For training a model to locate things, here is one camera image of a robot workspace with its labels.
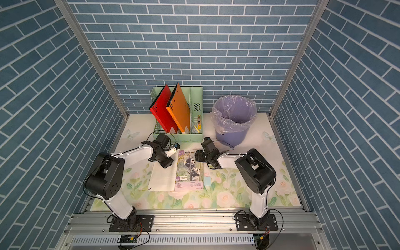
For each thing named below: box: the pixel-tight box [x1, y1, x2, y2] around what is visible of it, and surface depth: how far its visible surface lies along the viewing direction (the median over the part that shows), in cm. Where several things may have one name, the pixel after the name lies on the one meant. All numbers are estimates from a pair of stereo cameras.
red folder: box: [148, 83, 179, 133], surface depth 89 cm
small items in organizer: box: [193, 114, 202, 134], surface depth 114 cm
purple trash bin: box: [210, 95, 258, 148], surface depth 93 cm
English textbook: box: [147, 150, 205, 192], surface depth 90 cm
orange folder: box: [166, 82, 191, 134], surface depth 91 cm
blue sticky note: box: [203, 176, 211, 186], surface depth 89 cm
